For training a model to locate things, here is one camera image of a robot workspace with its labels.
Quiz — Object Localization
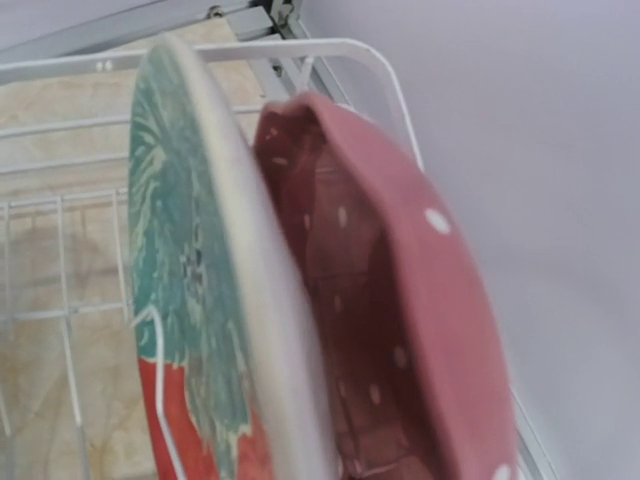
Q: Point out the red teal floral plate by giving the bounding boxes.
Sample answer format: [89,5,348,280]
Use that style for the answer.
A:
[128,34,339,479]

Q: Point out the red polka dot plate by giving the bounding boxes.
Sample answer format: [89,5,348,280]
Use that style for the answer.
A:
[253,92,518,479]

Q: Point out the right aluminium post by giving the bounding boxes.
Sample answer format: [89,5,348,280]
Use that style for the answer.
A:
[1,0,303,64]

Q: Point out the white wire dish rack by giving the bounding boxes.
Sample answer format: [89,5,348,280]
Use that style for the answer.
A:
[1,35,550,479]

